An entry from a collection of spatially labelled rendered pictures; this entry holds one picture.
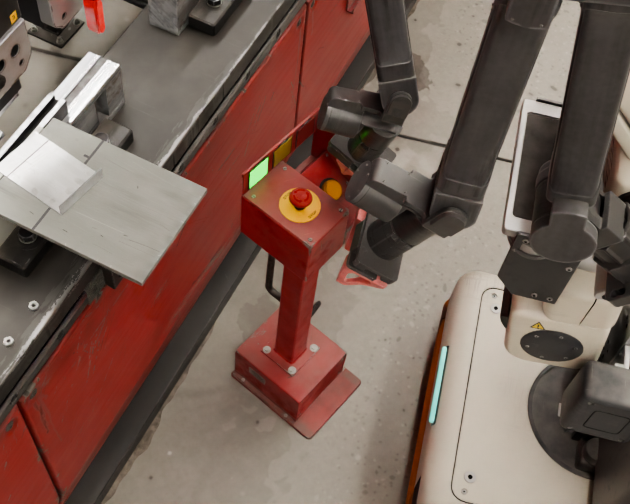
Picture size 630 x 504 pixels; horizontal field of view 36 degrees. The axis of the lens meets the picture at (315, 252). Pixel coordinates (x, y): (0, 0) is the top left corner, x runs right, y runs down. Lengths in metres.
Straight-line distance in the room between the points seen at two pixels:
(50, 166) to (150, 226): 0.18
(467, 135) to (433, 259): 1.53
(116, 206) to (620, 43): 0.75
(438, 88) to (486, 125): 1.89
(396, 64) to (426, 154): 1.33
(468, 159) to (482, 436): 1.07
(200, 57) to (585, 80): 0.91
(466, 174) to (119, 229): 0.52
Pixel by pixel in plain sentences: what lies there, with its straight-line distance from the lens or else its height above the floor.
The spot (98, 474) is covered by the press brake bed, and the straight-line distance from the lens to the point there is 2.25.
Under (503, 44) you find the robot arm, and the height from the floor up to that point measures 1.49.
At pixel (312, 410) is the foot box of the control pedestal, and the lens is 2.34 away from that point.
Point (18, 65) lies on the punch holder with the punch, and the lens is 1.33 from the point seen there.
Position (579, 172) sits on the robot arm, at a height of 1.33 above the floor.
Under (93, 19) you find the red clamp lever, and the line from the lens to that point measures 1.39.
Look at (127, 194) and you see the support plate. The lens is 1.42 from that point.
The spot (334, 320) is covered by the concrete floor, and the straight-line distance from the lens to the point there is 2.45.
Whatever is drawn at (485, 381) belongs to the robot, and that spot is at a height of 0.28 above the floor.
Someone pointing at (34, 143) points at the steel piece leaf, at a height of 1.00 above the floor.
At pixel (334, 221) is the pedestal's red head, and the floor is 0.78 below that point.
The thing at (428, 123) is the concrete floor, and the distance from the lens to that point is 2.85.
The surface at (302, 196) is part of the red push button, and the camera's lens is 1.65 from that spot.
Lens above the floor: 2.17
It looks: 58 degrees down
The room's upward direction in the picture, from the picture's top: 9 degrees clockwise
